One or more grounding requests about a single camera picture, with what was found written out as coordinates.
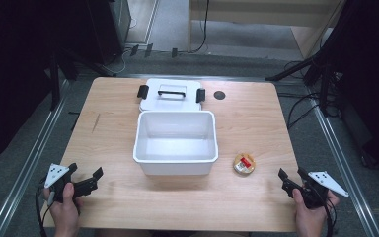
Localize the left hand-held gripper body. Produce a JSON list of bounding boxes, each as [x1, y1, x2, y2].
[[43, 163, 100, 203]]

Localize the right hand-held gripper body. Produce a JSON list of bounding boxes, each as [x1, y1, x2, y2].
[[280, 170, 350, 210]]

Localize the person's left hand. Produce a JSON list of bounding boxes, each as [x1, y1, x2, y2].
[[43, 182, 84, 228]]

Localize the person's right hand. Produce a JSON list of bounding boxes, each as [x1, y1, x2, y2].
[[291, 188, 341, 230]]

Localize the round tin with red label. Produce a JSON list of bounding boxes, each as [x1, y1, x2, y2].
[[232, 152, 257, 176]]

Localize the white plastic storage box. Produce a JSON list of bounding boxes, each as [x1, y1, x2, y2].
[[132, 110, 220, 177]]

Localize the black metal stand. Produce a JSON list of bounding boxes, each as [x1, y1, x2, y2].
[[44, 48, 80, 112]]

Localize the black tripod stand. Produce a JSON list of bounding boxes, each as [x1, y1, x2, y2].
[[265, 53, 343, 117]]

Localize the dark curtain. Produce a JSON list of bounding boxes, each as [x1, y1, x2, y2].
[[315, 0, 379, 177], [0, 0, 95, 169]]

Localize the black cabinet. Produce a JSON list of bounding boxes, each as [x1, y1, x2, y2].
[[87, 0, 132, 66]]

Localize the light wooden furniture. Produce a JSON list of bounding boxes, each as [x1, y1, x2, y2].
[[187, 0, 347, 59]]

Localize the metal floor rail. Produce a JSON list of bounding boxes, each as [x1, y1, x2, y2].
[[305, 86, 379, 237], [0, 78, 71, 237]]

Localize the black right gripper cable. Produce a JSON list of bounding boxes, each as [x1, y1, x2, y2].
[[321, 194, 340, 237]]

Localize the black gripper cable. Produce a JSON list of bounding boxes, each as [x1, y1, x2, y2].
[[35, 177, 52, 237], [321, 194, 340, 237]]

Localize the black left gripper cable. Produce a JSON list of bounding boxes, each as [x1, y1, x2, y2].
[[35, 177, 52, 237]]

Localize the black floor cables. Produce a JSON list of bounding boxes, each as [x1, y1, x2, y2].
[[276, 92, 324, 130]]

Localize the white lid with black handle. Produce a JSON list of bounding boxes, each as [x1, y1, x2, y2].
[[136, 78, 207, 114]]

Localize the white floor cable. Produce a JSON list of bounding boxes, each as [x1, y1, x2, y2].
[[107, 48, 128, 76]]

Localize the hanging black cable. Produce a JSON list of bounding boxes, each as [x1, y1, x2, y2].
[[188, 0, 211, 55]]

